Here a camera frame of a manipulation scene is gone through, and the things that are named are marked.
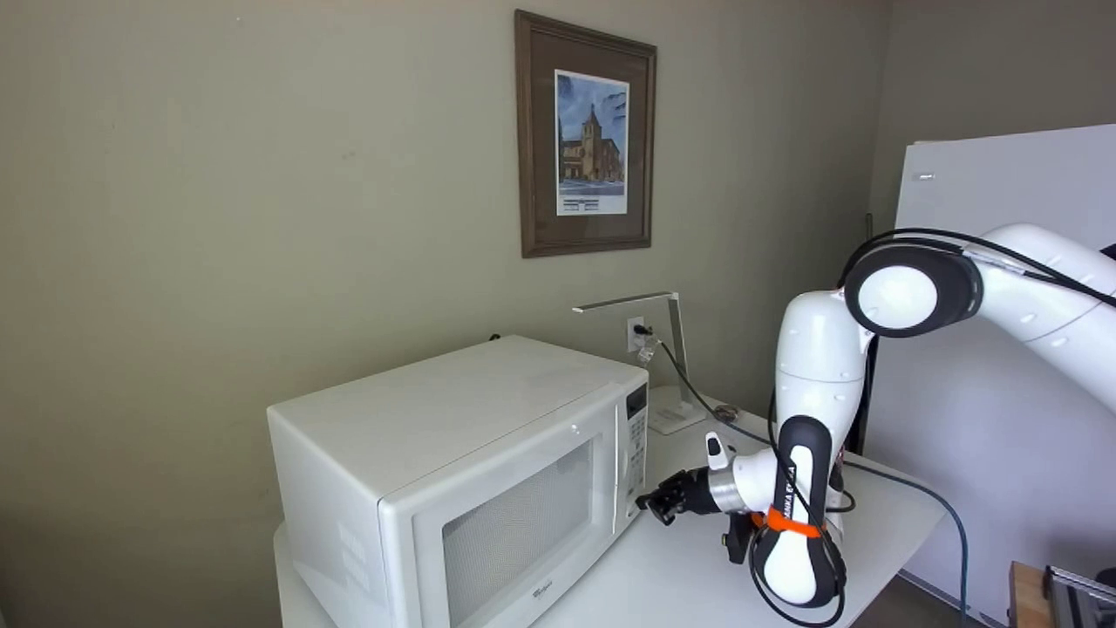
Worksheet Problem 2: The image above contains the white microwave door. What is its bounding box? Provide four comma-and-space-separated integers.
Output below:
410, 401, 622, 628

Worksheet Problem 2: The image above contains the light wooden board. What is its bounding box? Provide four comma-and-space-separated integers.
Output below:
1009, 559, 1058, 628

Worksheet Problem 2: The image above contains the white desk lamp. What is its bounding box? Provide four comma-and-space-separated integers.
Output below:
567, 285, 716, 436

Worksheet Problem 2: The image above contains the large white panel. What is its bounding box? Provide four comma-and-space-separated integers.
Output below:
864, 121, 1116, 623

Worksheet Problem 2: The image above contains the grey metal bracket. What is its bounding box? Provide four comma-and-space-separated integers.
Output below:
1039, 560, 1116, 614

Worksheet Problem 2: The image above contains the white wall outlet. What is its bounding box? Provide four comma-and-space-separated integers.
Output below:
625, 313, 659, 360

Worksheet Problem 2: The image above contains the brown framed picture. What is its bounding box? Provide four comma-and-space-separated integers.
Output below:
512, 8, 664, 263

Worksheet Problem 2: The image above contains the thick dark power cable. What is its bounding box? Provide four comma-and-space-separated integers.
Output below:
635, 323, 972, 614

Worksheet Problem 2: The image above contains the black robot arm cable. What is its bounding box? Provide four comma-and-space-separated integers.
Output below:
743, 223, 1116, 628

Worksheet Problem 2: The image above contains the white microwave oven body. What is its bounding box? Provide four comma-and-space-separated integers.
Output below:
263, 330, 656, 628

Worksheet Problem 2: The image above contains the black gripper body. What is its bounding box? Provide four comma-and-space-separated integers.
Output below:
677, 466, 717, 518

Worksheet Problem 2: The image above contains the orange cable strap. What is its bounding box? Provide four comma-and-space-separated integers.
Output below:
751, 504, 827, 542

